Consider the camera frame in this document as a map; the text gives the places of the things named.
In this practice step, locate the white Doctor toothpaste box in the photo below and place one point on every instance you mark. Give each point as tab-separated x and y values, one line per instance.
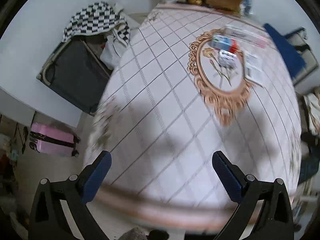
244	35

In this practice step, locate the white printed medicine box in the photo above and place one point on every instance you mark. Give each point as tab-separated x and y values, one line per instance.
253	69

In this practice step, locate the floral patterned tablecloth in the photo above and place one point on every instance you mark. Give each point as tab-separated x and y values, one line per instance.
169	106

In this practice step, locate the black white checkered cloth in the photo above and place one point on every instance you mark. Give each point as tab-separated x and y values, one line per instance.
95	19

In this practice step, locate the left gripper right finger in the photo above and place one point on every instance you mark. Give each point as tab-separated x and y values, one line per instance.
275	218

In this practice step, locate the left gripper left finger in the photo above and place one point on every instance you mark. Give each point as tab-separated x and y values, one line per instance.
47	218

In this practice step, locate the blue red small box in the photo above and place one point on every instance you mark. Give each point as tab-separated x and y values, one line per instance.
221	42

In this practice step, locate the white plastic bag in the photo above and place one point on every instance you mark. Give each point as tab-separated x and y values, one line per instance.
112	52

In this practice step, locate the pink suitcase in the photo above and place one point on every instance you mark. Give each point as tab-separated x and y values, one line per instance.
52	141

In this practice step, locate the beige cloth bag pile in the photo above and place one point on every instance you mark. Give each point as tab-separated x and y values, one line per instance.
312	108

